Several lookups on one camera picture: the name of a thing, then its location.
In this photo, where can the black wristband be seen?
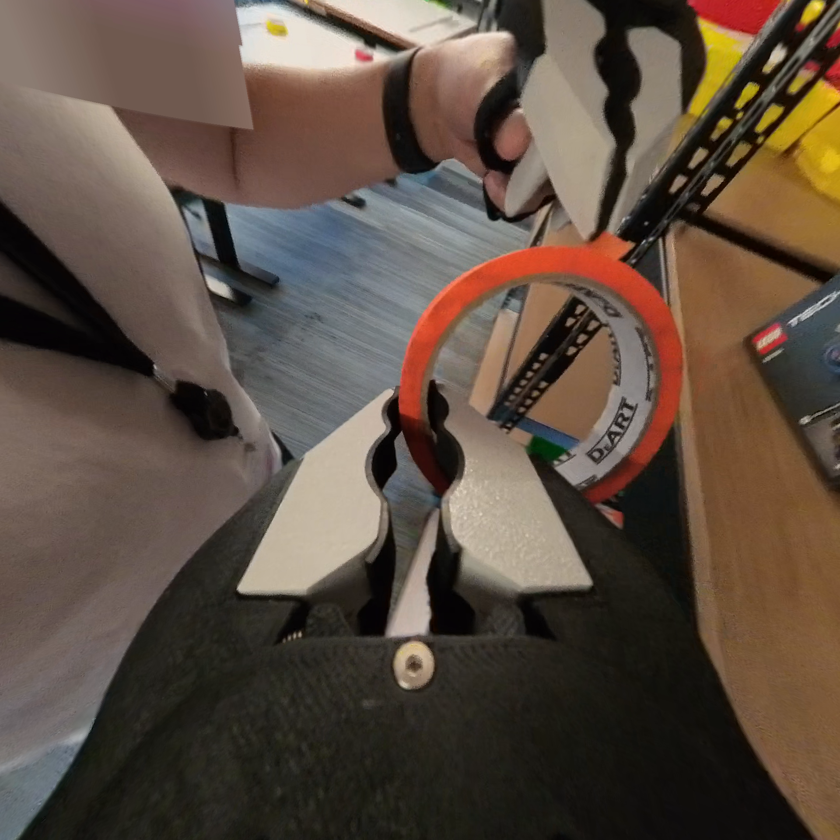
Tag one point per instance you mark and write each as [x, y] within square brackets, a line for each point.
[400, 118]

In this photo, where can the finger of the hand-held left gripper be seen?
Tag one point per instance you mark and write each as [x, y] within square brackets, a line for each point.
[564, 118]
[659, 98]

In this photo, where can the person's left hand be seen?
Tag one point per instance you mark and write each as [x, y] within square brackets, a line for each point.
[446, 98]

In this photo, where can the orange tape roll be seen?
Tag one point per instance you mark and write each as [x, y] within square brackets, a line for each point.
[538, 262]

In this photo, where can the person's left forearm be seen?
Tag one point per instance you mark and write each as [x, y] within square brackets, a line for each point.
[295, 131]

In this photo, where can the black metal rack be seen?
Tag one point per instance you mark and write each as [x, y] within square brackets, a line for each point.
[722, 128]

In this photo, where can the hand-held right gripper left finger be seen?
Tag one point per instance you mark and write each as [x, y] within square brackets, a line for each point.
[321, 525]

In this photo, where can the grey black vehicle toy box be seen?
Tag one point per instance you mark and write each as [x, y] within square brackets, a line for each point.
[800, 380]

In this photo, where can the stack of yellow boxes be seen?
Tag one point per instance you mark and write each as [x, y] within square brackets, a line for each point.
[807, 124]

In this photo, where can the wooden desk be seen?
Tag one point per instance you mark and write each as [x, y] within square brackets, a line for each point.
[741, 590]

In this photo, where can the small yellow object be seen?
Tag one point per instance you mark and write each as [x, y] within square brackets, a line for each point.
[275, 27]

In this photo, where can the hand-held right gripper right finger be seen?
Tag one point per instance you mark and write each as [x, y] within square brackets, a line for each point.
[512, 525]

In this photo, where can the red bin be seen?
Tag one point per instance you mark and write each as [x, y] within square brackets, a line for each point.
[735, 13]

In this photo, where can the white table black legs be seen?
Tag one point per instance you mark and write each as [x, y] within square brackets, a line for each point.
[223, 243]

